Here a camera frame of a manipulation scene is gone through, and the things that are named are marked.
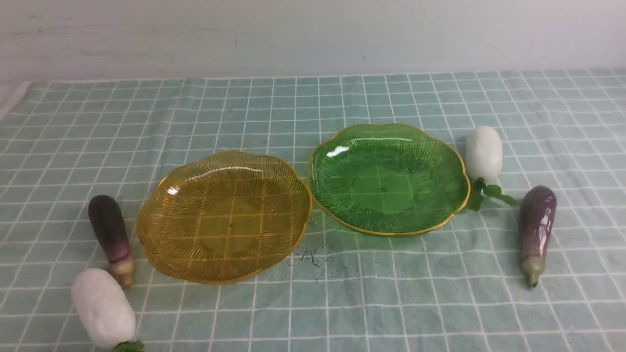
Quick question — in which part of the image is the white radish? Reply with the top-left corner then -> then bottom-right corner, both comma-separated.
464,126 -> 516,211
70,268 -> 145,352

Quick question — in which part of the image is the dark purple eggplant yellow stem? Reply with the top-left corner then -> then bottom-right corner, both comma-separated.
88,195 -> 135,289

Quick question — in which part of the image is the purple eggplant green stem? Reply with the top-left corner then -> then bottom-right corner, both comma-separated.
518,185 -> 557,289

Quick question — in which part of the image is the green ribbed plastic plate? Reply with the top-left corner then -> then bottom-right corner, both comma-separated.
307,123 -> 471,238

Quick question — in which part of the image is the amber ribbed plastic plate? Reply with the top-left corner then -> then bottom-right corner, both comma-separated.
136,150 -> 313,285

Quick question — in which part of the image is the green checkered tablecloth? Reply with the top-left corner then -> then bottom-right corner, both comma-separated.
0,68 -> 626,352

